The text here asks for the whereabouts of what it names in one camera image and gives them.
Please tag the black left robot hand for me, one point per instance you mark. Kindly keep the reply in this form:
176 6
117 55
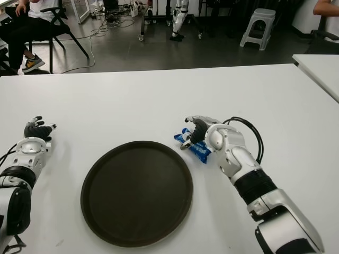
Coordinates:
37 131

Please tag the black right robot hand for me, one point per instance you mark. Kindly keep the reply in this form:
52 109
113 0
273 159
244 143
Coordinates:
200 129

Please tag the blue Oreo cookie packet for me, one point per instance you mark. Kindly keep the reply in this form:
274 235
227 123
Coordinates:
201 152

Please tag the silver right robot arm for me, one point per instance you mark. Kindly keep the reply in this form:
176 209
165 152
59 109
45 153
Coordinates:
278 209

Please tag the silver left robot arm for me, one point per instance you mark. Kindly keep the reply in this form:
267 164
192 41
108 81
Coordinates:
26 156

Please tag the round dark brown tray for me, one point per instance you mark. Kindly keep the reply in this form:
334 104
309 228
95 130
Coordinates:
137 195

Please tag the seated person in black trousers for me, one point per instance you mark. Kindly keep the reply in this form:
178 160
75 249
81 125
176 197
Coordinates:
18 34

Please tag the black folding chair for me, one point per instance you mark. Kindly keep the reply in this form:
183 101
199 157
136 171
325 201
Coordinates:
59 30

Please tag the white humanoid robot leg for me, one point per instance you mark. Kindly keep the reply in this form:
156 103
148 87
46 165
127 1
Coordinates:
177 19

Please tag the white framed glass panel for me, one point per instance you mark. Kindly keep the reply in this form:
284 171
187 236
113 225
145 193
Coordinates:
84 16

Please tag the grey plastic stool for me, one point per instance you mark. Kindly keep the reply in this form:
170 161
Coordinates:
260 13

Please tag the white bag on floor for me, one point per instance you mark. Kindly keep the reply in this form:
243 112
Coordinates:
134 10

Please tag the white side table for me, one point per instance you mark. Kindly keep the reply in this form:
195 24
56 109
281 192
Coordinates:
320 66

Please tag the black office chair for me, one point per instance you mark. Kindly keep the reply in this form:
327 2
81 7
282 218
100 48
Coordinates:
325 39

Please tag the person in white shirt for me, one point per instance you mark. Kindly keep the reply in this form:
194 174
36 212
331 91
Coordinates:
325 6

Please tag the black wheeled metal frame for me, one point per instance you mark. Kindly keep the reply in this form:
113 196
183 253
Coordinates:
142 22

